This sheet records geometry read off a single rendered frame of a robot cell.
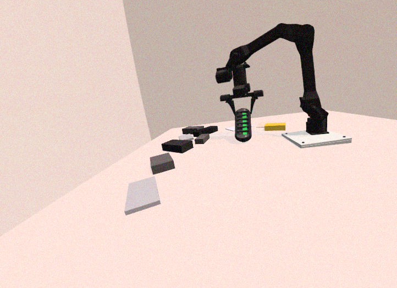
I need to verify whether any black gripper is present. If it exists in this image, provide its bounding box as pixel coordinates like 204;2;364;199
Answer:
220;79;263;115

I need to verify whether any yellow flat block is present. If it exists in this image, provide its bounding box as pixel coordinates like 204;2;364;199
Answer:
264;123;285;131

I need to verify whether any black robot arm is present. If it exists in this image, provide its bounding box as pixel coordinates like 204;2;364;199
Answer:
215;23;329;135

